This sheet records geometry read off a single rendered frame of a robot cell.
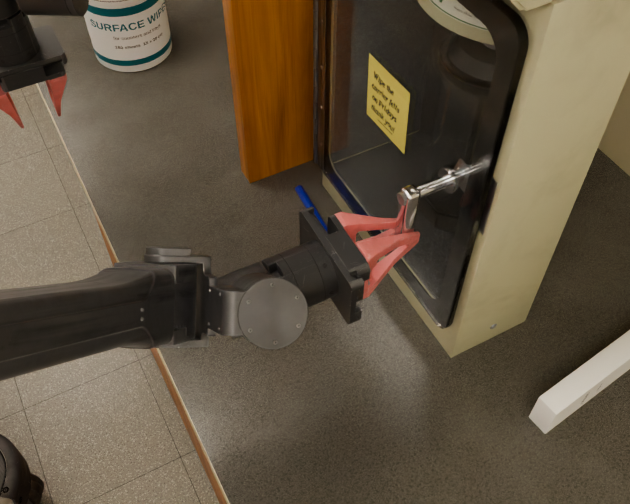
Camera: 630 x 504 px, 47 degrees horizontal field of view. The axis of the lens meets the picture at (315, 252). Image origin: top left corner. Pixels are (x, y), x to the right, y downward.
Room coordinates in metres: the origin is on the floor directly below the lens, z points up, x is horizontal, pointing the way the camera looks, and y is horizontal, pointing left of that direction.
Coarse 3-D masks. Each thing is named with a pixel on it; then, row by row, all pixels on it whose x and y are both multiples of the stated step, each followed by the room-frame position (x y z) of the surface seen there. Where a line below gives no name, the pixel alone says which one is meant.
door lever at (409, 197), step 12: (444, 168) 0.47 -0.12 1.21; (432, 180) 0.46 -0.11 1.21; (444, 180) 0.46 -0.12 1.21; (408, 192) 0.45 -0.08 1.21; (420, 192) 0.45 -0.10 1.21; (432, 192) 0.45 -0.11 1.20; (408, 204) 0.44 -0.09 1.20; (408, 216) 0.44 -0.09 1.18; (396, 228) 0.45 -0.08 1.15; (408, 228) 0.44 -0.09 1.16; (408, 252) 0.44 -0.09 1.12
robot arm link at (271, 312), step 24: (216, 288) 0.33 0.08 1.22; (240, 288) 0.33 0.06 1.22; (264, 288) 0.33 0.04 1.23; (288, 288) 0.33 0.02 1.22; (216, 312) 0.32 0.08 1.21; (240, 312) 0.31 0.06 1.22; (264, 312) 0.31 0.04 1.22; (288, 312) 0.31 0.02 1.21; (264, 336) 0.30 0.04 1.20; (288, 336) 0.30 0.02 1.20
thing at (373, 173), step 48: (336, 0) 0.66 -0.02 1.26; (384, 0) 0.59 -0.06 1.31; (432, 0) 0.52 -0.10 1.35; (480, 0) 0.47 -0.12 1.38; (336, 48) 0.66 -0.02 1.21; (384, 48) 0.58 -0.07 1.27; (432, 48) 0.52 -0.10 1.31; (480, 48) 0.47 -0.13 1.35; (336, 96) 0.66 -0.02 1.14; (432, 96) 0.51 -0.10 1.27; (480, 96) 0.45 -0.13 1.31; (336, 144) 0.66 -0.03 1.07; (384, 144) 0.57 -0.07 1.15; (432, 144) 0.50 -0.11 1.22; (480, 144) 0.44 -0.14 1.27; (384, 192) 0.56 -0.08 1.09; (480, 192) 0.43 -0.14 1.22; (432, 240) 0.47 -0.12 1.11; (432, 288) 0.46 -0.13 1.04
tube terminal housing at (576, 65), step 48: (576, 0) 0.44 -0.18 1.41; (624, 0) 0.46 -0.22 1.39; (528, 48) 0.44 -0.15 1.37; (576, 48) 0.45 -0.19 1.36; (624, 48) 0.47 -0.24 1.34; (528, 96) 0.43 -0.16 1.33; (576, 96) 0.46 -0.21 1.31; (528, 144) 0.44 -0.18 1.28; (576, 144) 0.47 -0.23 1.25; (336, 192) 0.68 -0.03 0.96; (528, 192) 0.45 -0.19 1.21; (576, 192) 0.48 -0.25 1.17; (480, 240) 0.43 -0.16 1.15; (528, 240) 0.46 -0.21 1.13; (480, 288) 0.44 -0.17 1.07; (528, 288) 0.47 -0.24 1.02; (480, 336) 0.45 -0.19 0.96
